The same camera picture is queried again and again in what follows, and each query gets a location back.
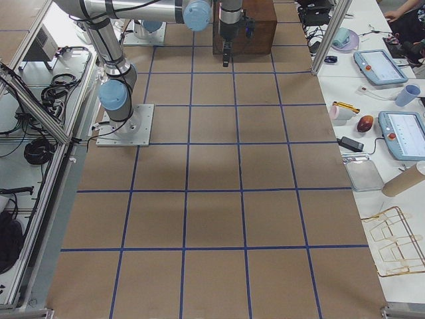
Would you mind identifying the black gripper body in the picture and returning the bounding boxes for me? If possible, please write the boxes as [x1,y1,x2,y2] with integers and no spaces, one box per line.
[218,20,246,41]

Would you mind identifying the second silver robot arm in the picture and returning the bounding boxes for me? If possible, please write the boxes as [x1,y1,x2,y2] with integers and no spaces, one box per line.
[133,20,164,39]

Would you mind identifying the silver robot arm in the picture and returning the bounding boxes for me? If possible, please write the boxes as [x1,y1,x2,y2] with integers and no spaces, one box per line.
[56,1,212,136]

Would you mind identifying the brown wooden drawer cabinet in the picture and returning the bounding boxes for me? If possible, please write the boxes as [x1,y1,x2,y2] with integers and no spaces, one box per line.
[232,0,277,55]

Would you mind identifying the small blue clip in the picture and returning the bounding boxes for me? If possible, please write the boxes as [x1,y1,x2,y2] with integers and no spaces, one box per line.
[324,56,338,64]

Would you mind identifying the teal cup on plate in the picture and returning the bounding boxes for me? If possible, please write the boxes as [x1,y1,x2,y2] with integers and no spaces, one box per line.
[332,28,350,48]

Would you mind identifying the purple plate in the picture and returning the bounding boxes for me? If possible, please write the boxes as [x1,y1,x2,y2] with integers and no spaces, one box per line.
[331,27,359,52]

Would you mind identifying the pink mug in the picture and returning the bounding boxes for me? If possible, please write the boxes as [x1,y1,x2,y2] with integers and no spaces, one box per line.
[329,105,356,121]

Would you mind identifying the upper blue teach pendant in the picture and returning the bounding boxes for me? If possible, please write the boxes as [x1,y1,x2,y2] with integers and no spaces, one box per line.
[353,49,408,86]

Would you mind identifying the blue teach pendant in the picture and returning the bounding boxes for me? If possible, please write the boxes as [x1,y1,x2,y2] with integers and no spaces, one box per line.
[353,49,408,86]
[378,111,424,161]

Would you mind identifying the black power adapter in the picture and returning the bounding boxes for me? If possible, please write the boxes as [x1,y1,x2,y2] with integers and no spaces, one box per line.
[337,136,364,152]

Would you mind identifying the red brown mango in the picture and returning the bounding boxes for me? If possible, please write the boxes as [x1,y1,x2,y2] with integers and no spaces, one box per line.
[357,115,374,133]

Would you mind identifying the grey control box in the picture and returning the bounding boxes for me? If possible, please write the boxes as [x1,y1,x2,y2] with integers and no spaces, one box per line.
[19,24,58,70]

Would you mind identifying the silver metal tray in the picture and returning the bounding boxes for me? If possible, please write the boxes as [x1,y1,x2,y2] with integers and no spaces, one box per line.
[341,153,384,192]

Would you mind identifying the light blue plastic cup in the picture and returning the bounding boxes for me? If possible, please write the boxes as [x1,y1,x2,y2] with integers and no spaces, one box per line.
[395,84,420,107]

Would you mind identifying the lower blue teach pendant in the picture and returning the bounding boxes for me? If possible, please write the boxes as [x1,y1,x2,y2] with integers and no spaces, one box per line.
[378,111,424,161]

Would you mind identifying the cardboard tube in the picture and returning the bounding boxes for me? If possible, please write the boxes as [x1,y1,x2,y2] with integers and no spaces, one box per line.
[382,161,424,197]

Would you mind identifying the aluminium frame post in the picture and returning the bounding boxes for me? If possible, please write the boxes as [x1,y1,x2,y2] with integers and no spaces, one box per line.
[311,0,352,75]

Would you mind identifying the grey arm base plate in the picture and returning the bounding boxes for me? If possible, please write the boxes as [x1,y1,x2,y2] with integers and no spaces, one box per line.
[96,104,155,147]

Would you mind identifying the yellow handled tool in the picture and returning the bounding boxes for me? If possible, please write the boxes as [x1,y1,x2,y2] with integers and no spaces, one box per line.
[333,101,360,114]

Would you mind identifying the black cable coil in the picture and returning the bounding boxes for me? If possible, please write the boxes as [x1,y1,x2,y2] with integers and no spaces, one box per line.
[23,135,56,166]

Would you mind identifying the gold wire rack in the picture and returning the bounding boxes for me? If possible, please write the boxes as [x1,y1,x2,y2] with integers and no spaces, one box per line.
[361,206,424,278]

